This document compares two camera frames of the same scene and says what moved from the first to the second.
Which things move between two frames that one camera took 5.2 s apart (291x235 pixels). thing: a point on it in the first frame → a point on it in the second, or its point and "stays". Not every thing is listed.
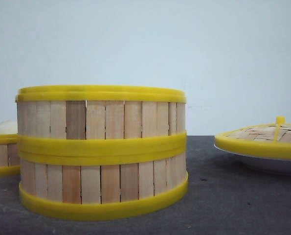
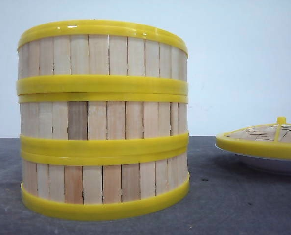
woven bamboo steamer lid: [278, 140] stays
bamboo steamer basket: [101, 121] stays
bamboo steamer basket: [95, 184] stays
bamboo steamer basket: [4, 155] → [98, 58]
